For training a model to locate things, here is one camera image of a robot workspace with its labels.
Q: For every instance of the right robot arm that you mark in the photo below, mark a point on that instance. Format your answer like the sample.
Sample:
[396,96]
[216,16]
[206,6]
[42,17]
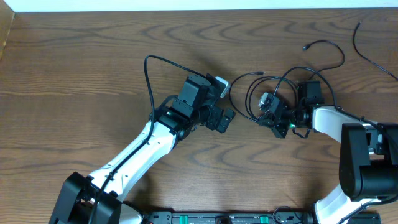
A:
[368,152]

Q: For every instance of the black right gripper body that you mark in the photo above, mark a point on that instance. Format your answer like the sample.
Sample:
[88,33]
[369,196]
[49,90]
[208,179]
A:
[282,128]

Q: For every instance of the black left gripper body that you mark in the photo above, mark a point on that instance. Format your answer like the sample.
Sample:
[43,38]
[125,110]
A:
[216,116]

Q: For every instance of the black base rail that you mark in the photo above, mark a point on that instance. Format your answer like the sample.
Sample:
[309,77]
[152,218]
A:
[282,215]

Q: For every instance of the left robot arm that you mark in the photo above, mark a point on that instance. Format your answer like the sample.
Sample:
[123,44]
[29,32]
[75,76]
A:
[99,197]

